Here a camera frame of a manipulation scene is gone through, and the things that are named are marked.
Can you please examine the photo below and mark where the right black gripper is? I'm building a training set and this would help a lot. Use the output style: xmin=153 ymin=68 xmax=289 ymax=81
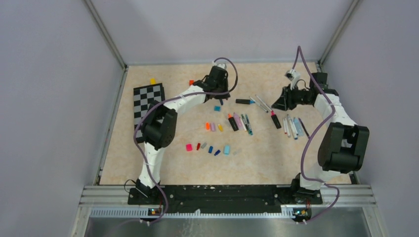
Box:
xmin=272 ymin=84 xmax=312 ymax=112

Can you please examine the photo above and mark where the red cap whiteboard marker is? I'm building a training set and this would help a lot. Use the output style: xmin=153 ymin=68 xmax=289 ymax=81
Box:
xmin=283 ymin=118 xmax=288 ymax=135

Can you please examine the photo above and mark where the grey cap acrylic marker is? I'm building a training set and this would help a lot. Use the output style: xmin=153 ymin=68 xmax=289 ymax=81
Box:
xmin=284 ymin=118 xmax=292 ymax=138

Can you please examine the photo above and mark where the black slim pen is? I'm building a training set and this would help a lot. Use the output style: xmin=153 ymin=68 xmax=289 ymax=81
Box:
xmin=298 ymin=118 xmax=310 ymax=138

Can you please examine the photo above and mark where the black blue cap highlighter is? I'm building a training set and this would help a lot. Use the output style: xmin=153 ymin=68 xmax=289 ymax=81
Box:
xmin=235 ymin=99 xmax=255 ymax=105

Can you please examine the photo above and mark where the blue deli whiteboard marker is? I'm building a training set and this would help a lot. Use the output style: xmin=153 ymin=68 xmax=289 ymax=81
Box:
xmin=287 ymin=115 xmax=298 ymax=140

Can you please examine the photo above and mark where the light blue pastel highlighter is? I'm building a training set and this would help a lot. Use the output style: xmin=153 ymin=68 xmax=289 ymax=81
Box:
xmin=293 ymin=118 xmax=305 ymax=137

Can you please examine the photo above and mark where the black orange cap highlighter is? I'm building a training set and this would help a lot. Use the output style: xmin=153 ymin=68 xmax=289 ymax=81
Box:
xmin=228 ymin=114 xmax=239 ymax=131

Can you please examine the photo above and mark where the clear green gel pen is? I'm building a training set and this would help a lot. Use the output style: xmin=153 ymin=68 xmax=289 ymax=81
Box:
xmin=241 ymin=114 xmax=252 ymax=135

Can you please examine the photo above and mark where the light blue highlighter cap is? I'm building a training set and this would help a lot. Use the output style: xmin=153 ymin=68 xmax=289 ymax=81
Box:
xmin=223 ymin=145 xmax=230 ymax=155

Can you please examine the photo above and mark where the clear teal gel pen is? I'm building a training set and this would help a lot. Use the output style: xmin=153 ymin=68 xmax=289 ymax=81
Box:
xmin=245 ymin=114 xmax=253 ymax=136

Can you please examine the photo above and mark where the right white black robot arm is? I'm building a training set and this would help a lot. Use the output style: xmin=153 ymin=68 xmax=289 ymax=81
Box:
xmin=272 ymin=69 xmax=370 ymax=203

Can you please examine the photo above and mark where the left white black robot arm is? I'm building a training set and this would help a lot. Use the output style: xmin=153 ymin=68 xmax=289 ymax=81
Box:
xmin=135 ymin=63 xmax=230 ymax=204

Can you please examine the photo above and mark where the black grey checkerboard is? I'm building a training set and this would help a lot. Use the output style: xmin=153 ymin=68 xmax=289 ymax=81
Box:
xmin=133 ymin=83 xmax=165 ymax=129

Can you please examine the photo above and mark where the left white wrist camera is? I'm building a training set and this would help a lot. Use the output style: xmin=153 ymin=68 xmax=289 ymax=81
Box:
xmin=217 ymin=63 xmax=227 ymax=70

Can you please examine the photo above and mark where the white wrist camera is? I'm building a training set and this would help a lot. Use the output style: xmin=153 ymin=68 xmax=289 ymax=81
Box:
xmin=217 ymin=63 xmax=227 ymax=70
xmin=285 ymin=69 xmax=300 ymax=90

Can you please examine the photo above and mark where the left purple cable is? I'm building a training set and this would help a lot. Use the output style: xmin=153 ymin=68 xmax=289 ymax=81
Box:
xmin=132 ymin=57 xmax=239 ymax=226

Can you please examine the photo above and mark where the purple cable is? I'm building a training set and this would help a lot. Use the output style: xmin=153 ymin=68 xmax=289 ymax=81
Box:
xmin=132 ymin=57 xmax=239 ymax=226
xmin=293 ymin=45 xmax=339 ymax=224

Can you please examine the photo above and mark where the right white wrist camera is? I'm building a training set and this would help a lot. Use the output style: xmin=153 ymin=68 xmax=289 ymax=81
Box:
xmin=285 ymin=69 xmax=300 ymax=90

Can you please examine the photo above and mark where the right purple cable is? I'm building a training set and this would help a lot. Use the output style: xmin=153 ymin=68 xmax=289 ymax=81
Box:
xmin=293 ymin=45 xmax=339 ymax=224

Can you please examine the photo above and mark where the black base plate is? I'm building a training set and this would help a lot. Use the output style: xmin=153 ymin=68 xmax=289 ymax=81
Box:
xmin=127 ymin=185 xmax=323 ymax=214

